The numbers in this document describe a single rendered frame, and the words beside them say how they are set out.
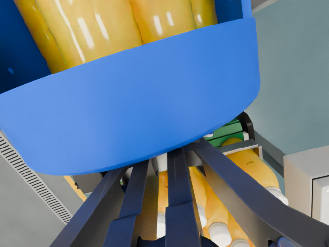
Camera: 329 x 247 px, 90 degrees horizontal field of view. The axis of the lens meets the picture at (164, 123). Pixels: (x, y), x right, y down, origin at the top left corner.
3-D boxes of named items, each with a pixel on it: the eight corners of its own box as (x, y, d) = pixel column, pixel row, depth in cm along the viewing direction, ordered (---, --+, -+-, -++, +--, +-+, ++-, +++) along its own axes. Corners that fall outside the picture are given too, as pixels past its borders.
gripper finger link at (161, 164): (167, 170, 15) (159, 172, 15) (166, 136, 21) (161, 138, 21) (157, 141, 14) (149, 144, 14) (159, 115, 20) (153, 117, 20)
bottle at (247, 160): (247, 153, 48) (294, 205, 31) (223, 161, 49) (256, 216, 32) (241, 133, 46) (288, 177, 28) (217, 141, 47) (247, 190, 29)
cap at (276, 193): (283, 201, 31) (290, 209, 29) (262, 207, 31) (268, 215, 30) (279, 185, 29) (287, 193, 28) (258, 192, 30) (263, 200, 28)
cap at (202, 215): (201, 204, 31) (203, 212, 29) (206, 218, 32) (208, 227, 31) (181, 209, 31) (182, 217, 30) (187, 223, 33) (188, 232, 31)
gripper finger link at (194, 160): (168, 158, 12) (207, 147, 12) (167, 131, 17) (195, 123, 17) (174, 173, 13) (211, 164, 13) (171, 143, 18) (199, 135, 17)
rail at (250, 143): (251, 138, 41) (258, 143, 38) (252, 140, 41) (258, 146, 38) (104, 176, 45) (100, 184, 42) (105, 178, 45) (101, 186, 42)
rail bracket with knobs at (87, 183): (116, 142, 47) (104, 163, 37) (125, 162, 49) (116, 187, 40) (84, 151, 48) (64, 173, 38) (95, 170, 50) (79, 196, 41)
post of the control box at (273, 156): (208, 94, 132) (314, 175, 39) (209, 99, 134) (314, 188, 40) (203, 95, 133) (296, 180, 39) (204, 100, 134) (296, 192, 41)
